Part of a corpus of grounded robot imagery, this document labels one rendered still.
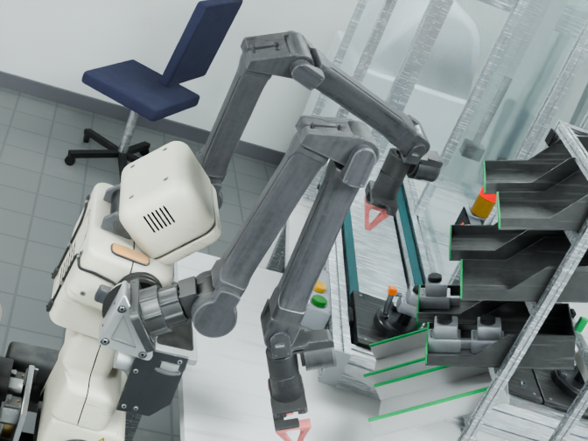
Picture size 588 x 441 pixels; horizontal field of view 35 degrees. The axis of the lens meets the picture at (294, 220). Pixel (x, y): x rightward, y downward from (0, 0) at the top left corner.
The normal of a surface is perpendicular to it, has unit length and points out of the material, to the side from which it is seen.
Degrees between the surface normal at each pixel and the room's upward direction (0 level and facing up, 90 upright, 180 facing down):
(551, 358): 90
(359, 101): 102
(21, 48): 90
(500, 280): 25
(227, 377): 0
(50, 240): 0
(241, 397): 0
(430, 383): 90
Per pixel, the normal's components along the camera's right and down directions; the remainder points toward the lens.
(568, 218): -0.17, 0.39
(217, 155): 0.16, 0.72
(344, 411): 0.36, -0.83
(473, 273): -0.07, -0.92
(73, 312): 0.13, 0.50
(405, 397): -0.40, -0.86
